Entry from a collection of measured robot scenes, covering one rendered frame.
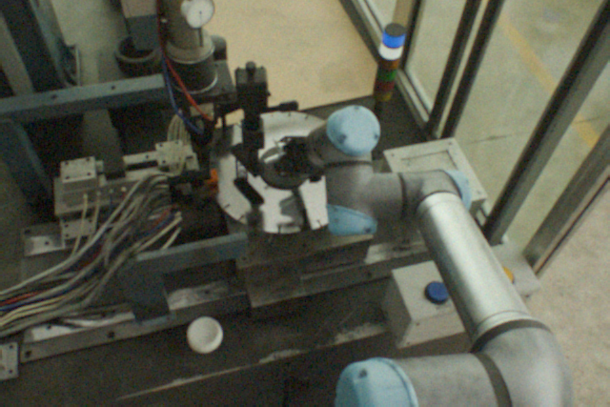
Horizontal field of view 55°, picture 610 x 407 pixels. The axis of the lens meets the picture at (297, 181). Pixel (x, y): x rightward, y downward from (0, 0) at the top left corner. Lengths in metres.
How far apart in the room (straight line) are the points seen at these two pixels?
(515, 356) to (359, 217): 0.34
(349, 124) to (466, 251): 0.25
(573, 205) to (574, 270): 1.35
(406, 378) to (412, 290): 0.61
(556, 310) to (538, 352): 1.71
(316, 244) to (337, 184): 0.40
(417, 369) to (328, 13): 1.52
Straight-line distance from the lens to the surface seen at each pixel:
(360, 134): 0.87
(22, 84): 1.63
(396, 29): 1.28
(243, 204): 1.19
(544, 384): 0.63
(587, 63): 1.02
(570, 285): 2.44
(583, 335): 2.36
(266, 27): 1.91
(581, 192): 1.12
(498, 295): 0.72
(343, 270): 1.34
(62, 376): 1.31
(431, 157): 1.39
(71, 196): 1.41
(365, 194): 0.88
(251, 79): 0.99
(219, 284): 1.32
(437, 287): 1.19
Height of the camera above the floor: 1.93
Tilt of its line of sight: 53 degrees down
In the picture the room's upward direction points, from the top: 4 degrees clockwise
